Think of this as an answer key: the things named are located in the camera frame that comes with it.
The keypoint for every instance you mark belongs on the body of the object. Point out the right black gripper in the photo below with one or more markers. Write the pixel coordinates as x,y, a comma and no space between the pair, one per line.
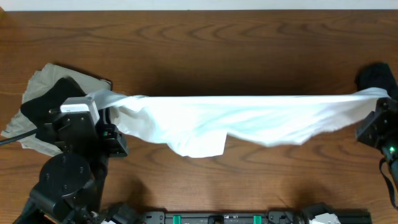
374,123

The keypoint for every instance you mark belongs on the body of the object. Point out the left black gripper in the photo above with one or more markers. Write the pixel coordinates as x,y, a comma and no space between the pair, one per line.
109,134

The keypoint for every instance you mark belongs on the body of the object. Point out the white t-shirt with logo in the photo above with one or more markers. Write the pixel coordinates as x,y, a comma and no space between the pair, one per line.
197,126

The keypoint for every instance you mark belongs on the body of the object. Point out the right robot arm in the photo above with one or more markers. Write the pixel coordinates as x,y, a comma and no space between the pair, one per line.
390,160

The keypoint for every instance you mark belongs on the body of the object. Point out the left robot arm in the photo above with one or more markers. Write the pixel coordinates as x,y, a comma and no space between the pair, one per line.
71,184

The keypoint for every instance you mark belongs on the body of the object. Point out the folded black garment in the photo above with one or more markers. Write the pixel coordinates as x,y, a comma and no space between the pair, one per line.
45,108

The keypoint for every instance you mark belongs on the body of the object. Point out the crumpled black garment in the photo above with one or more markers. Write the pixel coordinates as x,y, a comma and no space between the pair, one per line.
377,75

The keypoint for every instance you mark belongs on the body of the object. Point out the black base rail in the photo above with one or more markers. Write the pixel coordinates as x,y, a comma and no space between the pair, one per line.
319,213

